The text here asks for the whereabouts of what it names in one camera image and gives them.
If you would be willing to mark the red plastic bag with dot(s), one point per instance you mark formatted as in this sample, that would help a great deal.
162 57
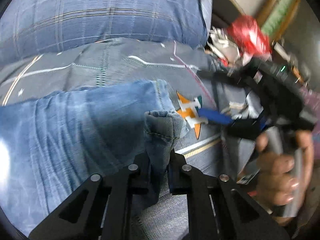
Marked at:
246 33

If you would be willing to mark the person's right hand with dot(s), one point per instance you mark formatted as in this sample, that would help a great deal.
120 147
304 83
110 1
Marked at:
276 187

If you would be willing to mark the grey patterned bed sheet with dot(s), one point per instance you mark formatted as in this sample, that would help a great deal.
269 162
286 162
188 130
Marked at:
121 60

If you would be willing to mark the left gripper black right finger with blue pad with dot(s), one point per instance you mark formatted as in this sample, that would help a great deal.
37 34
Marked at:
217 208

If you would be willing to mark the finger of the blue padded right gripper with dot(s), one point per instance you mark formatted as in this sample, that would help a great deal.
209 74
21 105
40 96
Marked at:
215 116

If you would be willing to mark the blue plaid pillow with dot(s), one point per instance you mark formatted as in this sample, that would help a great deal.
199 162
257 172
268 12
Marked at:
32 27

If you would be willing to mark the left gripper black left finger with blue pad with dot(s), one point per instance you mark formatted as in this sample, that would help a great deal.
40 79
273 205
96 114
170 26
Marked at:
100 208

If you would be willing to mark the light blue denim jeans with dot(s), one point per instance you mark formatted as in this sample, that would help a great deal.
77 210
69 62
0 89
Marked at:
51 145

